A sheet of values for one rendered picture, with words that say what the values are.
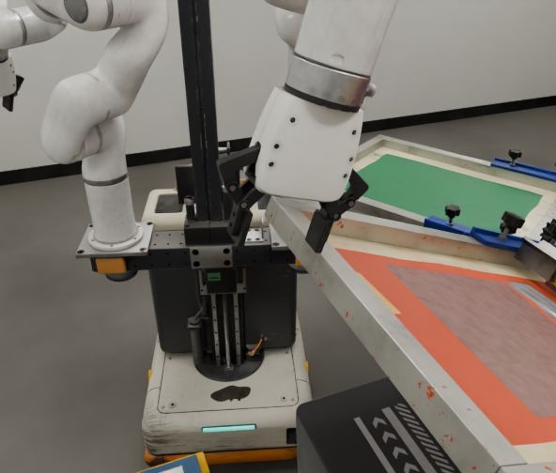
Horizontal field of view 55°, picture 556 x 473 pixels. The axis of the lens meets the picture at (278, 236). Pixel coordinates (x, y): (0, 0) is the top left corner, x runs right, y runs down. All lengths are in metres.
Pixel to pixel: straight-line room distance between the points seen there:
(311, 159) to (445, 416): 0.28
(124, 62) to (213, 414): 1.32
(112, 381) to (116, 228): 1.42
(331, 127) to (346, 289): 0.24
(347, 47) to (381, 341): 0.32
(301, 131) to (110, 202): 0.77
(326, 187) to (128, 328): 2.36
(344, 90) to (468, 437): 0.33
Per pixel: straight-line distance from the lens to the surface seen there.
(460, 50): 5.63
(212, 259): 1.27
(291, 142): 0.50
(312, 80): 0.49
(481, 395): 0.68
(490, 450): 0.53
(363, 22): 0.49
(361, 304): 0.66
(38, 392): 2.64
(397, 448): 1.07
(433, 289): 0.90
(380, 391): 1.16
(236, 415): 1.99
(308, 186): 0.53
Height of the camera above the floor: 1.79
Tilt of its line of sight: 31 degrees down
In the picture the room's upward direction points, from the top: straight up
